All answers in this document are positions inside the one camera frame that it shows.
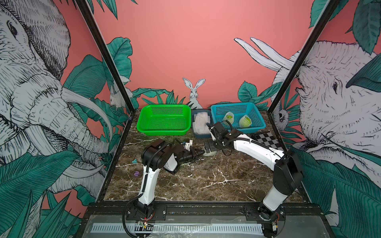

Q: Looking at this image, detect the black front frame rail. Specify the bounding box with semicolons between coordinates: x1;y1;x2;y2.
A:
83;201;323;223

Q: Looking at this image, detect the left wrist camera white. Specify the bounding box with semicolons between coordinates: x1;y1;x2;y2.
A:
184;139;193;151

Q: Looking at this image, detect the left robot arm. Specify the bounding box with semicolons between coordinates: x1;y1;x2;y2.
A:
122;139;205;221

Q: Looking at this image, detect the black frame post left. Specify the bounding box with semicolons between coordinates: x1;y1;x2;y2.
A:
75;0;135;114

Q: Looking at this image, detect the black frame post right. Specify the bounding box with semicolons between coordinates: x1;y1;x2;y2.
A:
267;0;340;115

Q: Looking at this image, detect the white foam net sleeve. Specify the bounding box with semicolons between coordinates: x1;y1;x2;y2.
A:
203;151;217;157
222;112;234;126
239;115;252;129

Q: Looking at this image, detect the checkerboard calibration board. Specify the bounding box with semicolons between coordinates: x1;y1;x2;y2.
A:
253;132;284;151

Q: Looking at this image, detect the grey bin of foam nets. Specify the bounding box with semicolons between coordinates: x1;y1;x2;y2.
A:
191;109;214;139

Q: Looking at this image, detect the green plastic basket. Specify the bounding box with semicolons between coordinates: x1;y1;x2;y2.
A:
137;104;191;136

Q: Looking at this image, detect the white slotted cable duct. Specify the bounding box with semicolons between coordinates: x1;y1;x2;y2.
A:
90;223;264;235

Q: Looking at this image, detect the teal plastic basket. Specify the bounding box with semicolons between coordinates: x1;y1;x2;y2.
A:
210;102;266;134

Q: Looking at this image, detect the custard apple with dark spots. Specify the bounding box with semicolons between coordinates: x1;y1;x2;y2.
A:
226;115;234;124

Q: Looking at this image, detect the custard apple green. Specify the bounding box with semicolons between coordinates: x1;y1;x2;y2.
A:
240;117;252;128

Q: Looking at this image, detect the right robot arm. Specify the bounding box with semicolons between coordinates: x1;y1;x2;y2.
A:
204;122;304;221

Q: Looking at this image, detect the black frame post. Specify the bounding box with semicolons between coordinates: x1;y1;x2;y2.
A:
75;0;135;114
267;0;340;115

